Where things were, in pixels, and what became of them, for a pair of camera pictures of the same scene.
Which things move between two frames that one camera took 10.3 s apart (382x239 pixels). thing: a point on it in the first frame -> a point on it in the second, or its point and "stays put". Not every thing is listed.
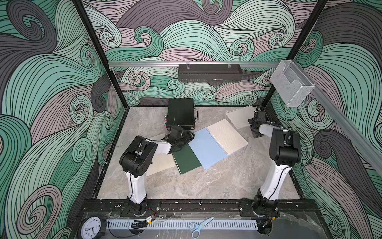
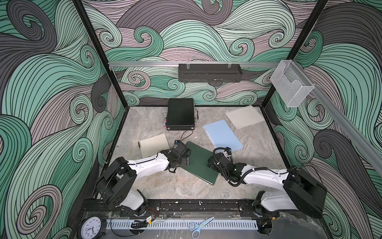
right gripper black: x=250 y=122 -> x=210 y=161
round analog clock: x=91 y=228 stays put
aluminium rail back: x=139 y=64 stays put
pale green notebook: x=240 y=117 stays put
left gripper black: x=189 y=138 -> x=186 y=159
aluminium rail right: x=371 y=149 stays put
